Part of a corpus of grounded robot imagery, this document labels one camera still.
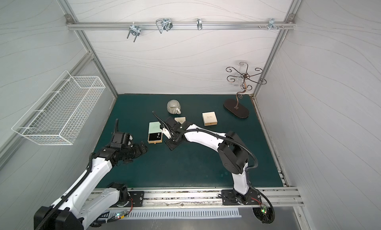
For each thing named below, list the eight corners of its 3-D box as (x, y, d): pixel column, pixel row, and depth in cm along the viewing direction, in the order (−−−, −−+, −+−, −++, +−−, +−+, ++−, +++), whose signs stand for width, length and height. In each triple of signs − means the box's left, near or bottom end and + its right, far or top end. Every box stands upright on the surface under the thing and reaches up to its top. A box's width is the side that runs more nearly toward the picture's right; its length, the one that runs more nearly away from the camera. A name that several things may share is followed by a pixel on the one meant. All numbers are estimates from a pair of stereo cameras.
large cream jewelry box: (204, 126, 103) (204, 123, 101) (202, 115, 110) (202, 112, 107) (217, 124, 104) (217, 121, 102) (214, 114, 111) (214, 111, 108)
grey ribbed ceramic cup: (167, 116, 109) (165, 109, 104) (168, 105, 116) (167, 99, 110) (180, 116, 109) (180, 109, 104) (181, 105, 116) (180, 99, 110)
